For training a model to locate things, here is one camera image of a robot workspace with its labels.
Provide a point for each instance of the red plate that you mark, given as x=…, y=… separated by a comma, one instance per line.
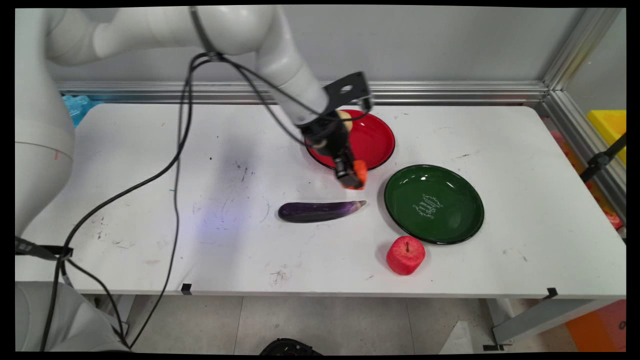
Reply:
x=375, y=137

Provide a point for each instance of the orange carrot piece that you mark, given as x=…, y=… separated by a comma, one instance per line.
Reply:
x=360, y=172

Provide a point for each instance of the long aluminium frame rail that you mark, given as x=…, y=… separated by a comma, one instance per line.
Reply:
x=450, y=92

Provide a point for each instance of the yellow potato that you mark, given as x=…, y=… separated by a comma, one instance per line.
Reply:
x=346, y=120

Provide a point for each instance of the black clamp stand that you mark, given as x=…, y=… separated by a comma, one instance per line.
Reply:
x=597, y=162

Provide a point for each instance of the red apple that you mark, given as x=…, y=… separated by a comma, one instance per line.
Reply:
x=405, y=257

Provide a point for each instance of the black round object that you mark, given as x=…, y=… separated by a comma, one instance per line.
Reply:
x=290, y=347

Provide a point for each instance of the blue foam mat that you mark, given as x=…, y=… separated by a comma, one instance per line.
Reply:
x=77, y=107

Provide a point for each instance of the purple eggplant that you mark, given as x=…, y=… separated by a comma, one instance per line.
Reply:
x=315, y=211

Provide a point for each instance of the upright aluminium frame post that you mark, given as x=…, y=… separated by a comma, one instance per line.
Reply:
x=582, y=47

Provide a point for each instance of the green plate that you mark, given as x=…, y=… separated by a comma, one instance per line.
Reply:
x=450, y=220

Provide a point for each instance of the grey slanted table leg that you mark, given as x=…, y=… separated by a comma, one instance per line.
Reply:
x=540, y=317

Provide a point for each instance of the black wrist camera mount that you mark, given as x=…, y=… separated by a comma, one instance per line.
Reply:
x=357, y=90

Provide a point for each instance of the orange box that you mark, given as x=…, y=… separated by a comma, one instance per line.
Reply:
x=597, y=327

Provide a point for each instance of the yellow box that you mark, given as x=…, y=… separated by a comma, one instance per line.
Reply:
x=609, y=125

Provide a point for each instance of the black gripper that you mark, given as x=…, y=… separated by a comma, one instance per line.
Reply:
x=327, y=137

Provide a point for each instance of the grey straight table leg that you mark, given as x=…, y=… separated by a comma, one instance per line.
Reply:
x=126, y=310

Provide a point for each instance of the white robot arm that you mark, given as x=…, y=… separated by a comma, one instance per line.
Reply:
x=150, y=30

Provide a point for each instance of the short aluminium frame rail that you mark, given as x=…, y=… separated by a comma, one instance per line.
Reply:
x=580, y=132

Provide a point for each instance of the black tape marker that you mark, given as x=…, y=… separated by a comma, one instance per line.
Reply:
x=186, y=289
x=492, y=347
x=551, y=293

